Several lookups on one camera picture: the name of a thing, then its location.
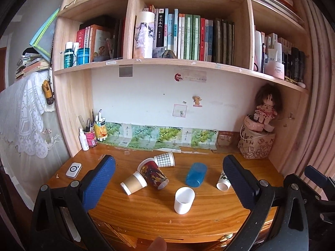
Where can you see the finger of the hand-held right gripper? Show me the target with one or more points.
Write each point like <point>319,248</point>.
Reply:
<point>315,175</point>

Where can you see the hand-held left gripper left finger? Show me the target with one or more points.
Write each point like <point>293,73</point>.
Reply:
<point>99,180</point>

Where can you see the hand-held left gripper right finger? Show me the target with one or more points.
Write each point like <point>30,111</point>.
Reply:
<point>239,181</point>

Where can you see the white green print paper cup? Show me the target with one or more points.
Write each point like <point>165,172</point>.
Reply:
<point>223,182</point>

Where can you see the brown paper cup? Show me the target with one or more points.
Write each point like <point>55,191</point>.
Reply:
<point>133,183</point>

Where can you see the blue plastic cup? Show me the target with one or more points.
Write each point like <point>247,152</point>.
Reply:
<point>196,175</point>

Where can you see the red patterned paper cup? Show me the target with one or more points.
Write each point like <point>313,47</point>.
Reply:
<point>154,174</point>

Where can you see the white plastic cup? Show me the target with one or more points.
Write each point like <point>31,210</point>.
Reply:
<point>184,201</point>

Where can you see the grey checked paper cup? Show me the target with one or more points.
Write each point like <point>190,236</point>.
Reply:
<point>165,159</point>

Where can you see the person's left hand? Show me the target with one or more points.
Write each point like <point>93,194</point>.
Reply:
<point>157,245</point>

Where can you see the white small remote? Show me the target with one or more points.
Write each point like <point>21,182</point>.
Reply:
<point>73,170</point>

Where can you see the printed fabric basket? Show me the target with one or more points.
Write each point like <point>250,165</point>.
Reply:
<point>256,143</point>

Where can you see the pink pen holder can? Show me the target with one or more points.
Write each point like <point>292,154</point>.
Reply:
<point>90,138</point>

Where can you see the white spray bottle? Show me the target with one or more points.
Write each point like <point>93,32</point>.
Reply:
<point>83,140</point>

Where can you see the clear plastic jar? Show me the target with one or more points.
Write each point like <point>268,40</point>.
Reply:
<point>226,139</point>

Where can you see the pink round box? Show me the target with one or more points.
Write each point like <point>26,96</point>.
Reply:
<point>255,125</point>

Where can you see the clear plastic ruler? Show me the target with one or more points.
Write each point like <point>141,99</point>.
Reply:
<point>81,122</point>

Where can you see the grape printed paper strip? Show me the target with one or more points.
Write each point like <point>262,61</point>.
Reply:
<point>159,136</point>

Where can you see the brown haired cloth doll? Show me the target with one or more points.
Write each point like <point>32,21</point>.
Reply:
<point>267,104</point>

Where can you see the wooden bookshelf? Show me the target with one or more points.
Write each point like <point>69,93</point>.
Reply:
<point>78,96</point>

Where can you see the pink curtain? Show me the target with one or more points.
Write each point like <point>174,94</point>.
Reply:
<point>320,83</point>

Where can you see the white lace cloth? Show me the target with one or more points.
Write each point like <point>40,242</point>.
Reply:
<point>26,120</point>

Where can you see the row of black bottles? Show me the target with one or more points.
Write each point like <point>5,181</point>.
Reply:
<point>297,64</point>

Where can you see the grey tape patch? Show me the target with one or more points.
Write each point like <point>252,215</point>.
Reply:
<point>126,71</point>

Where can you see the white pink cream jar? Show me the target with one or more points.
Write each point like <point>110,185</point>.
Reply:
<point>274,69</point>

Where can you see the teal jar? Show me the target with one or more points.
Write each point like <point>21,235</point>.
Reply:
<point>83,56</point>

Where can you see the white slim bottle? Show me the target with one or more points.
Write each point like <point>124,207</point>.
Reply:
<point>75,54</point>

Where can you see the tall teal bottle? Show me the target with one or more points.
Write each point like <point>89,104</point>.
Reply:
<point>68,55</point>

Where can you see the cosmetic bottles group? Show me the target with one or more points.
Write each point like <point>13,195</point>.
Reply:
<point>269,48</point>

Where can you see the pile of old books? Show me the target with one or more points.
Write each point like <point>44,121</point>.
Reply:
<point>30,62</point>

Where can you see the row of red books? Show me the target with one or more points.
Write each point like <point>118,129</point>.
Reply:
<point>96,39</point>

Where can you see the grey stone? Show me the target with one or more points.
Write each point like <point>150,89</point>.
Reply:
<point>168,55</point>

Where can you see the long row of books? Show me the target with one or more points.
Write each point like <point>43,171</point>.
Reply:
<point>199,39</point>

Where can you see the white printed paper tube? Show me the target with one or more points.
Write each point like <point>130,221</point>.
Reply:
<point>143,35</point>

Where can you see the green edged clear folder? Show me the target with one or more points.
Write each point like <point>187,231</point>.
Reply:
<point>44,35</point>

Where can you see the orange figure wall sticker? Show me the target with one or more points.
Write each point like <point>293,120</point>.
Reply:
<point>197,101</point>

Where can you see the pink square wall sticker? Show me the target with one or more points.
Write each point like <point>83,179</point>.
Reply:
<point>180,109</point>

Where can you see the red round wall sticker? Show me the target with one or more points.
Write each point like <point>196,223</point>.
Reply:
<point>178,77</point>

